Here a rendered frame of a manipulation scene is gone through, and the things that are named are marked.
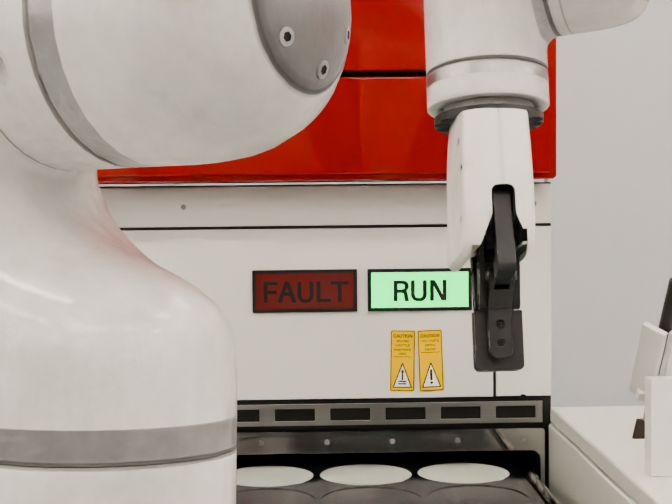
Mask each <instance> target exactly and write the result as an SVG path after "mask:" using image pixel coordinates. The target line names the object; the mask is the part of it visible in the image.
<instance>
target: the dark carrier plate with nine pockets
mask: <svg viewBox="0 0 672 504"><path fill-rule="evenodd" d="M444 463H478V464H486V465H492V466H497V467H500V468H503V469H505V470H507V471H508V472H509V476H508V477H506V478H504V479H503V480H500V481H492V482H485V483H447V482H439V481H434V480H429V479H426V478H423V477H421V476H419V475H418V471H419V470H420V469H421V468H424V467H427V466H431V465H436V464H444ZM357 464H376V465H388V466H395V467H399V468H403V469H406V470H408V471H410V472H411V474H412V476H411V477H410V478H408V479H406V480H404V481H402V482H395V483H389V484H380V485H350V484H341V483H335V482H331V481H327V480H325V479H323V478H321V477H320V474H321V472H323V471H325V470H327V469H330V468H334V467H338V466H345V465H357ZM255 466H288V467H296V468H301V469H305V470H308V471H310V472H311V473H313V478H312V479H310V480H308V481H305V482H304V483H300V484H293V485H285V486H273V487H254V486H242V485H236V504H545V503H544V501H543V500H542V499H541V497H540V496H539V495H538V494H537V492H536V491H535V490H534V488H533V487H532V486H531V484H530V483H529V482H528V481H527V479H526V478H525V477H524V475H523V474H522V473H521V471H520V470H519V469H518V468H517V466H516V465H515V464H514V463H512V462H506V461H500V460H495V459H488V460H425V461H362V462H299V463H237V469H240V468H246V467H255Z"/></svg>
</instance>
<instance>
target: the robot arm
mask: <svg viewBox="0 0 672 504"><path fill-rule="evenodd" d="M648 3H649V0H424V28H425V56H426V91H427V112H428V114H429V115H430V116H432V117H433V118H434V127H435V130H437V131H438V132H441V133H444V134H447V135H449V137H448V153H447V266H448V268H449V269H450V270H451V271H453V272H458V271H459V270H460V269H461V268H462V267H463V266H464V264H465V263H466V262H467V261H468V260H469V258H470V265H471V282H472V298H473V311H474V312H473V313H472V338H473V364H474V369H475V370H476V371H477V372H499V371H518V370H521V369H522V368H523V367H524V343H523V321H522V310H514V309H520V263H521V262H522V261H523V260H525V259H526V258H527V257H528V256H529V255H530V254H531V253H532V251H533V249H534V244H535V202H534V182H533V167H532V154H531V138H530V130H533V129H534V128H538V127H539V126H541V125H542V123H543V122H544V115H543V112H544V111H545V110H546V109H548V107H549V104H550V103H549V82H548V60H547V47H548V44H549V43H550V41H551V40H552V39H554V38H556V37H559V36H566V35H572V34H579V33H586V32H593V31H598V30H604V29H609V28H614V27H617V26H621V25H624V24H627V23H630V22H632V21H634V20H635V19H637V18H638V17H639V16H640V15H641V14H642V13H643V12H644V10H645V9H646V7H647V5H648ZM350 32H351V0H0V504H236V472H237V447H236V442H237V372H236V357H235V349H234V342H233V336H232V332H231V328H230V325H229V323H228V321H227V318H226V316H225V315H224V314H223V312H222V311H221V309H220V308H219V307H218V306H217V305H216V303H215V302H214V301H213V300H212V299H210V298H209V297H208V296H207V295H206V294H205V293H203V292H202V291H201V290H200V289H198V288H197V287H195V286H194V285H192V284H191V283H189V282H188V281H186V280H184V279H183V278H181V277H179V276H177V275H175V274H173V273H171V272H170V271H168V270H166V269H164V268H162V267H160V266H159V265H157V264H155V263H154V262H153V261H152V260H151V259H149V258H148V257H147V256H146V255H145V254H143V253H142V252H141V251H140V250H139V249H138V248H137V247H136V246H135V245H134V244H133V243H132V242H131V241H130V240H129V239H128V238H127V237H126V235H125V234H124V233H123V232H122V231H121V230H120V228H119V227H118V225H117V224H116V223H115V221H114V220H113V218H112V216H111V215H110V213H109V211H108V209H107V207H106V205H105V203H104V201H103V198H102V195H101V192H100V188H99V184H98V178H97V169H116V168H135V167H159V166H182V165H199V164H210V163H219V162H225V161H231V160H236V159H241V158H246V157H250V156H254V155H257V154H259V153H262V152H265V151H267V150H270V149H272V148H275V147H276V146H278V145H279V144H281V143H283V142H284V141H286V140H288V139H289V138H291V137H292V136H294V135H295V134H297V133H298V132H300V131H301V130H303V129H304V128H305V127H306V126H307V125H309V124H310V123H311V122H312V121H313V120H314V119H315V118H316V117H317V116H318V115H319V114H320V112H321V111H322V110H323V108H324V107H325V106H326V104H327V103H328V101H329V100H330V98H331V96H332V95H333V93H334V91H335V88H336V86H337V83H338V81H339V78H340V76H341V74H342V71H343V68H344V65H345V61H346V56H347V52H348V47H349V43H350Z"/></svg>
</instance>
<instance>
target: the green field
mask: <svg viewBox="0 0 672 504"><path fill-rule="evenodd" d="M409 307H468V272H383V273H371V308H409Z"/></svg>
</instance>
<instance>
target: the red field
mask: <svg viewBox="0 0 672 504"><path fill-rule="evenodd" d="M330 308H354V283H353V273H298V274H256V309H330Z"/></svg>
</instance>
